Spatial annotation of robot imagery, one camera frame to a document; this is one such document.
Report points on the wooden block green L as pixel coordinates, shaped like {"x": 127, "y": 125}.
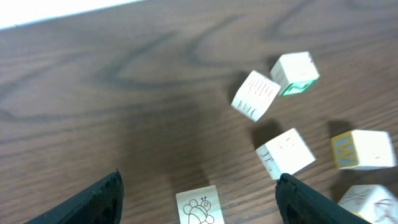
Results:
{"x": 295, "y": 73}

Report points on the wooden block green 4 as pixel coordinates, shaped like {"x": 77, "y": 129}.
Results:
{"x": 255, "y": 95}

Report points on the wooden block red A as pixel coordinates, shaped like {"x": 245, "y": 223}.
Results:
{"x": 373, "y": 203}

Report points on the wooden block yellow W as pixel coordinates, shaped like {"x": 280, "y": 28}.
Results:
{"x": 286, "y": 153}

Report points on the wooden block green J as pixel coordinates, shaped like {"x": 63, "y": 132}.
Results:
{"x": 363, "y": 150}

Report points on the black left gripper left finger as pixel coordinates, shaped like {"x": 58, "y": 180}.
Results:
{"x": 100, "y": 203}

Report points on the wooden block bee picture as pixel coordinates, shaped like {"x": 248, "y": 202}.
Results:
{"x": 200, "y": 206}

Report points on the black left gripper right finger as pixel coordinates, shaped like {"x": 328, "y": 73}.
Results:
{"x": 298, "y": 203}

